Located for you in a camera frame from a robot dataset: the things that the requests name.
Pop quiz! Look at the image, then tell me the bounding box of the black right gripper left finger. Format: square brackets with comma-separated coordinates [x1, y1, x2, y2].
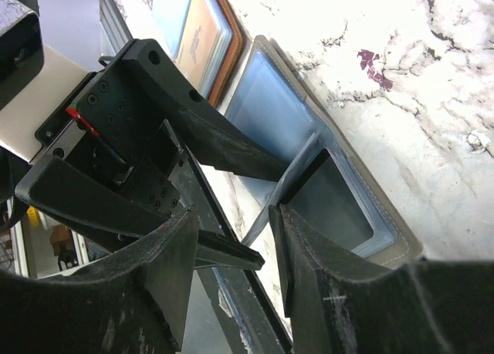
[1, 209, 198, 353]

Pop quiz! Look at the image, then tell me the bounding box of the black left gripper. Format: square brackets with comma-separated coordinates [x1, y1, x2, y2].
[15, 39, 289, 271]

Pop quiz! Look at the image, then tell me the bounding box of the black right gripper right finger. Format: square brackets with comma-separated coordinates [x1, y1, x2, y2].
[269, 205, 493, 353]

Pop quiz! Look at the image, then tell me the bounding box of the grey card holder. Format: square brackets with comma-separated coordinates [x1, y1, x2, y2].
[225, 35, 422, 268]

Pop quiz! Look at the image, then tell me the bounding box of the gold VIP card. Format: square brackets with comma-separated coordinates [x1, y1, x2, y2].
[176, 0, 232, 98]

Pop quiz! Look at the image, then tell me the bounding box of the brown open card holder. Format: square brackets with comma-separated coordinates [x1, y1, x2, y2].
[152, 0, 244, 107]

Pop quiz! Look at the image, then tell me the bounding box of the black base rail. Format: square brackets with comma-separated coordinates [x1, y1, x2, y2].
[170, 150, 292, 353]

